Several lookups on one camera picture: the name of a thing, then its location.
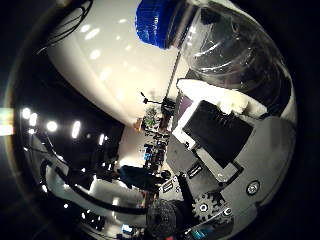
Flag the thin black cables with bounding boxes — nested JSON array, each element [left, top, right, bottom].
[[35, 0, 95, 55]]

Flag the clear bottle with blue cap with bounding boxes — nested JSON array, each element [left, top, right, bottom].
[[134, 0, 294, 116]]

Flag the green plant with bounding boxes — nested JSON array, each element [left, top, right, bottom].
[[143, 106, 160, 129]]

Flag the thick black cable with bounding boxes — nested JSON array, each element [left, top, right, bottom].
[[39, 159, 150, 216]]

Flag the person in dark clothes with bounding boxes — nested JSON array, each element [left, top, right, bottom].
[[116, 164, 173, 193]]

